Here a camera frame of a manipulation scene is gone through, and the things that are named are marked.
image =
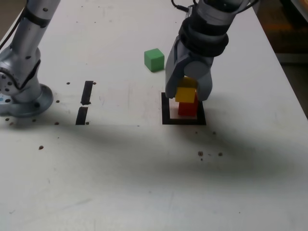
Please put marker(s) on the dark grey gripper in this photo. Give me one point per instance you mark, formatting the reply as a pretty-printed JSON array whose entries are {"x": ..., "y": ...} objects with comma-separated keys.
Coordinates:
[{"x": 199, "y": 57}]

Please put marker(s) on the yellow cube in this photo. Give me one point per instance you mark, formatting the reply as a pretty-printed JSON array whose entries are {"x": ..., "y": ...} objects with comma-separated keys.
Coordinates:
[{"x": 185, "y": 95}]

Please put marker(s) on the red cube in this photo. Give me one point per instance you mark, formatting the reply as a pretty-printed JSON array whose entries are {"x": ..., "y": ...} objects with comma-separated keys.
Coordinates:
[{"x": 187, "y": 109}]

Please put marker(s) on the green cube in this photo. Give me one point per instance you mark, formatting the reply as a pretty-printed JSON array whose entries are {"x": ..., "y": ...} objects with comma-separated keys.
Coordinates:
[{"x": 154, "y": 60}]

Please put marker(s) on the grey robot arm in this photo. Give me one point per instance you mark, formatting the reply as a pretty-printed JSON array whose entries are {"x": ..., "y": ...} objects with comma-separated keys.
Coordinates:
[{"x": 26, "y": 48}]

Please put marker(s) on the black tape square outline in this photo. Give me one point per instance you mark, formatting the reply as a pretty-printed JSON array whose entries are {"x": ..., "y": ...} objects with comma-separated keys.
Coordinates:
[{"x": 165, "y": 113}]

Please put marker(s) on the black tape strip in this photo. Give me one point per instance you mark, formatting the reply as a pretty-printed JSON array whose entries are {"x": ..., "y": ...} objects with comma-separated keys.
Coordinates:
[{"x": 87, "y": 91}]

